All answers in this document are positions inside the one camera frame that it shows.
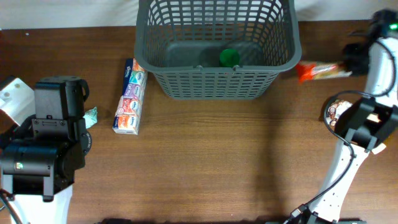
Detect spaghetti pack orange ends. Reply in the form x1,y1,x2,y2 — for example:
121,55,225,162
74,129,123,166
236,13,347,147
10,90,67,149
295,60,353,83

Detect green lid spice jar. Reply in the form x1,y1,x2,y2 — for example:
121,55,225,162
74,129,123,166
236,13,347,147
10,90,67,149
219,49,240,68

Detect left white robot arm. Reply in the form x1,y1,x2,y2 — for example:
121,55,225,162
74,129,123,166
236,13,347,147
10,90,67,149
1,76,92,223

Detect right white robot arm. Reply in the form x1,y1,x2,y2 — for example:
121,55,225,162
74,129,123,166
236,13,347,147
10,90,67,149
286,9,397,223

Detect small teal tissue packet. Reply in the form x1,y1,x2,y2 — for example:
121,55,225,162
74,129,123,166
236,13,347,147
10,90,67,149
83,107,98,129

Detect crumpled brown white snack bag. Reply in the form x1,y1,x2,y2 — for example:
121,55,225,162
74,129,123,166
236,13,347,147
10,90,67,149
326,100,387,155

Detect Kleenex tissue multipack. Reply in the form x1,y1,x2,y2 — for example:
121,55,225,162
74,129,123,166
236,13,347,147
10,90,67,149
113,58,148,135

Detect grey plastic lattice basket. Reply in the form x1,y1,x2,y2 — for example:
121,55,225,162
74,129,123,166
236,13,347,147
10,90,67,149
134,0,302,100

